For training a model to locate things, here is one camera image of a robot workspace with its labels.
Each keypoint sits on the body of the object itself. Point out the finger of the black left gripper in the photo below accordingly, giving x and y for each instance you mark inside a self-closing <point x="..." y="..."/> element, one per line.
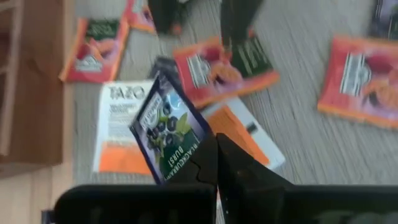
<point x="169" y="15"/>
<point x="236" y="21"/>

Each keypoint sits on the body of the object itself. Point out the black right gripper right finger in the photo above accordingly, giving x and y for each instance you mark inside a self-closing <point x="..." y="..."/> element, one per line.
<point x="264" y="202"/>

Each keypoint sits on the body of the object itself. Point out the orange peach tea packet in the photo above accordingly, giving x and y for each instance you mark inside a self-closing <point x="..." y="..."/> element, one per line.
<point x="138" y="17"/>
<point x="211" y="74"/>
<point x="351" y="81"/>
<point x="93" y="62"/>

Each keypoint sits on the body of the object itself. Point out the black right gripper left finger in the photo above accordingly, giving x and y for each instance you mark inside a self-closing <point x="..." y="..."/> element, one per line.
<point x="186" y="202"/>

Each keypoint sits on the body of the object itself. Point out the grey woven placemat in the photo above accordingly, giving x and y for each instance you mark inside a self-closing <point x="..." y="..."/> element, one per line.
<point x="311" y="140"/>

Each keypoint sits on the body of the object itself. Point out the white orange Tazo tea packet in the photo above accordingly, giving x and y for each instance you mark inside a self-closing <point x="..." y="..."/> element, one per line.
<point x="242" y="130"/>
<point x="118" y="124"/>

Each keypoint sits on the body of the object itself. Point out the wooden three-compartment organizer box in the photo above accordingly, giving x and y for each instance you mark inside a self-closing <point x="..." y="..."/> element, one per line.
<point x="40" y="93"/>

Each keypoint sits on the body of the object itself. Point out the purple blackcurrant tea packet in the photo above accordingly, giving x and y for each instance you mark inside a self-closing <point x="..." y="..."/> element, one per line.
<point x="163" y="63"/>
<point x="168" y="124"/>
<point x="385" y="18"/>

